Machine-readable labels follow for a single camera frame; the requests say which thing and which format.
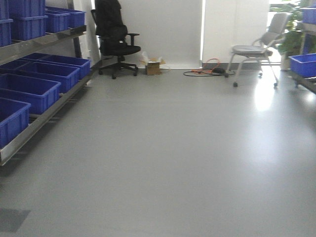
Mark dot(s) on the cardboard box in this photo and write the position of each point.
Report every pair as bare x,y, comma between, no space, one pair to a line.
152,65

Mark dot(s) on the black office chair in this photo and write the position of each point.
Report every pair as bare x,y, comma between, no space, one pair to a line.
115,40

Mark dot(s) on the blue bin on rack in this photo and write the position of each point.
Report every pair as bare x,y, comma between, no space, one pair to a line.
40,93

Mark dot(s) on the grey folding chair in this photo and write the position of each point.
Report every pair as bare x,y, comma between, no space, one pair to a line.
259,50

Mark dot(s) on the green potted plant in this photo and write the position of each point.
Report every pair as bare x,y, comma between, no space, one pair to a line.
293,35

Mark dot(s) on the blue bin at right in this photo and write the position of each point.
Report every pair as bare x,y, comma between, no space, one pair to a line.
304,65

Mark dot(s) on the steel flow rack left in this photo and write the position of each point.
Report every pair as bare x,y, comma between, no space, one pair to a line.
40,67

